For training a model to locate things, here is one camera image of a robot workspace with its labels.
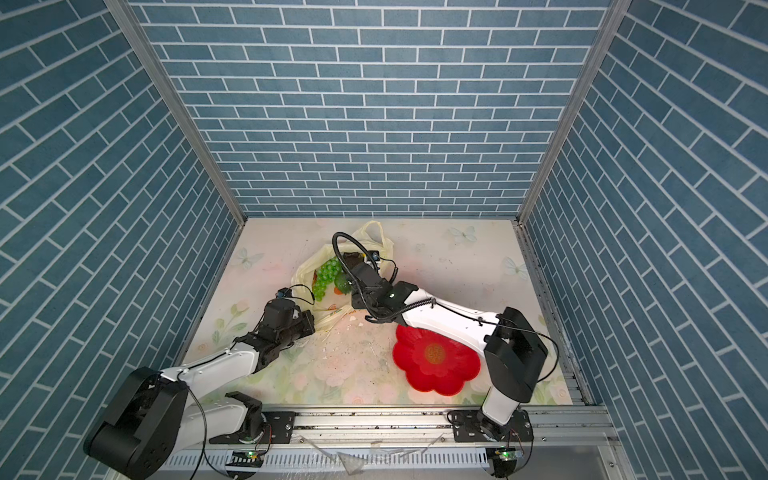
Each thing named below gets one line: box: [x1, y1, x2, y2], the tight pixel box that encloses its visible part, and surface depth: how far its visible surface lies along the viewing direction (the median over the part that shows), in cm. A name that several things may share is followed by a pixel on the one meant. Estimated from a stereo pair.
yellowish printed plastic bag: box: [291, 220, 394, 330], surface depth 93 cm
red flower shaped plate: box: [392, 324, 481, 396], surface depth 86 cm
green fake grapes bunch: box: [312, 256, 343, 302], surface depth 101 cm
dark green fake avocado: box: [334, 272, 353, 295], surface depth 99 cm
